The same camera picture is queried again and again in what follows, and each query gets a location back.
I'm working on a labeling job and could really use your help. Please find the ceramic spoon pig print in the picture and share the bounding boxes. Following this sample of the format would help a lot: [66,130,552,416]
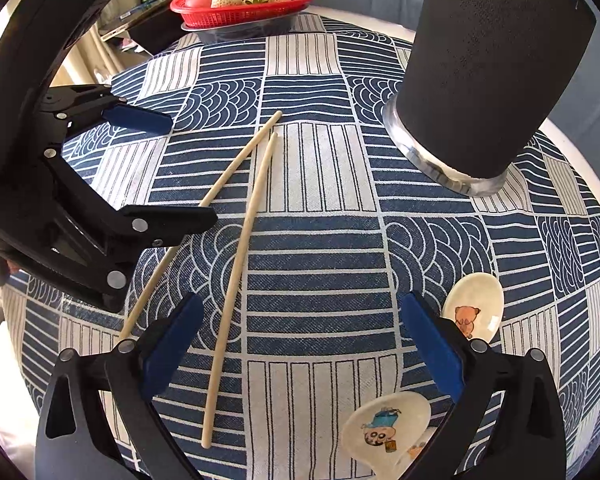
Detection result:
[440,272,505,343]

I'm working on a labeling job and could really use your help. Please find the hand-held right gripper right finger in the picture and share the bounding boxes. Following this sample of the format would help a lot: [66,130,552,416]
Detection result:
[399,291,568,480]

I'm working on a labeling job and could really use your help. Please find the black desk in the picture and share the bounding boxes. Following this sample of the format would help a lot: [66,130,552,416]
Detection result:
[130,7,193,57]

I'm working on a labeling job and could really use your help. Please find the ceramic spoon cartoon boy print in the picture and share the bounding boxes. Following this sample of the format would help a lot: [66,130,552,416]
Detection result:
[341,391,433,476]

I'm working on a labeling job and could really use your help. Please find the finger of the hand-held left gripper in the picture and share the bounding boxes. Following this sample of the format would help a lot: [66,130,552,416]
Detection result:
[5,145,219,313]
[32,85,174,136]

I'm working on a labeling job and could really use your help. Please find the blue patterned tablecloth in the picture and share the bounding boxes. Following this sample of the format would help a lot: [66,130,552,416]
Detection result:
[0,10,600,480]

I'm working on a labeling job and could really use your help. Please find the white bedding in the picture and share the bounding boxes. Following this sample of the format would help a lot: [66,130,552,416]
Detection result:
[0,325,41,461]

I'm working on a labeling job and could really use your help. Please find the silver laptop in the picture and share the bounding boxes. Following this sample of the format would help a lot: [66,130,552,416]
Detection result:
[97,0,181,43]

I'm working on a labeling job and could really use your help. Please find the black utensil holder cup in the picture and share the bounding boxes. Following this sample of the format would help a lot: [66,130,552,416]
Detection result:
[382,0,598,197]

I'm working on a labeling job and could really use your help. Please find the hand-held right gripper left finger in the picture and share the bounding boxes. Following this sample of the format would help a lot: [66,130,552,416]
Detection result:
[34,292,206,480]

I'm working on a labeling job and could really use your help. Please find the black plastic container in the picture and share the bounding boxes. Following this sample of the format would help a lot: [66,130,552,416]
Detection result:
[181,12,297,45]

